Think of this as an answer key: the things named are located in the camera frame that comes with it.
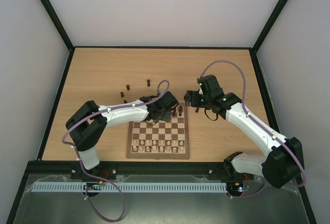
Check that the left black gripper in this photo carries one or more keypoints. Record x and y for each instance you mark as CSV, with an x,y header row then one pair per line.
x,y
167,117

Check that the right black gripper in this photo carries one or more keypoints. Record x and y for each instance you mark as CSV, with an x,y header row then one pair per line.
x,y
188,98

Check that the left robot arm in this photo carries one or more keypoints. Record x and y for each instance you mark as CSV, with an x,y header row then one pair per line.
x,y
86,126

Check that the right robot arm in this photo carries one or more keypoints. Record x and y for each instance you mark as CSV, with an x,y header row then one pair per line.
x,y
282,158

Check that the wooden chess board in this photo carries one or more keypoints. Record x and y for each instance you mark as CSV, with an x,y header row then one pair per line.
x,y
174,129

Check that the light chess pieces row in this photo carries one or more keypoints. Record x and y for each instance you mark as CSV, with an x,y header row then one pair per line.
x,y
159,146

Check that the grey slotted cable duct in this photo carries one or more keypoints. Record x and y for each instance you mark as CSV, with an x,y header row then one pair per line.
x,y
80,187

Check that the black aluminium frame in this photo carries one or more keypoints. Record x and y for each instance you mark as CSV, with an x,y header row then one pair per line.
x,y
38,164

